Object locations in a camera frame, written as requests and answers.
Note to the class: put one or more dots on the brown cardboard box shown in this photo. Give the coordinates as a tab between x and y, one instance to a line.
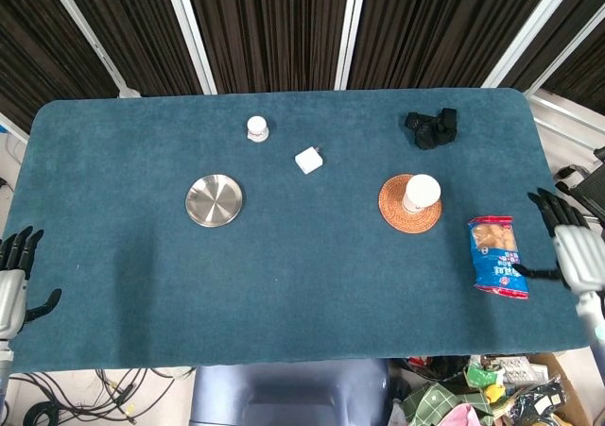
581	388

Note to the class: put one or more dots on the blue table cloth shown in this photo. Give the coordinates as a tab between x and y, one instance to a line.
283	265

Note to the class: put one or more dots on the pink cloth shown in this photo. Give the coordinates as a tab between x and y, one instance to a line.
461	416

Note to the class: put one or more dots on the white blister pack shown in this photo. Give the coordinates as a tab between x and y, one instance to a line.
516	369

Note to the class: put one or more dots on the green paper packet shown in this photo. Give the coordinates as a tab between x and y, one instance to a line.
479	378

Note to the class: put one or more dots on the white jar with red label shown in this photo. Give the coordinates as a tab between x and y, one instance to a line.
257	128

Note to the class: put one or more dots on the white power adapter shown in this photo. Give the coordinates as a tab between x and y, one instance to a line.
308	160

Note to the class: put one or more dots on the white partition frame post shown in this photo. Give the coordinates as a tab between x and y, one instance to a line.
529	29
565	48
189	31
90	36
350	29

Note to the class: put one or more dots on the blue red snack bag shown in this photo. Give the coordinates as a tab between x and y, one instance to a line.
494	251

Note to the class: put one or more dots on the round orange woven coaster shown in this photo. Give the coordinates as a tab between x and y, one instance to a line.
392	209

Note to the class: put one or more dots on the blue robot torso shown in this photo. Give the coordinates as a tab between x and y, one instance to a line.
293	393

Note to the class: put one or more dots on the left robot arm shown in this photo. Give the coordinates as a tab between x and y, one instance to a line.
4	364

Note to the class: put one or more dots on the black plastic bag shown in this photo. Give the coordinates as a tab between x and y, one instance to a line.
444	367

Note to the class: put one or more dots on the yellow plastic piece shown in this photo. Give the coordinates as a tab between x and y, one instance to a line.
494	393

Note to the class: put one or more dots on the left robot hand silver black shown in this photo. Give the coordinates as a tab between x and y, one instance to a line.
12	298

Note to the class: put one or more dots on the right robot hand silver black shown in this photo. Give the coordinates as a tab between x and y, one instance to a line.
579	256

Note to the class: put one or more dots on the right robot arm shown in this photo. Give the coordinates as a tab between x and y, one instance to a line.
591	315

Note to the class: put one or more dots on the white paper cup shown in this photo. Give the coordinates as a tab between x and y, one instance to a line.
422	191

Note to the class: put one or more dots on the green checked cloth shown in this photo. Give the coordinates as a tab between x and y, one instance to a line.
435	400

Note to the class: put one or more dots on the round stainless steel plate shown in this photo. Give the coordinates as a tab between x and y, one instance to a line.
215	200

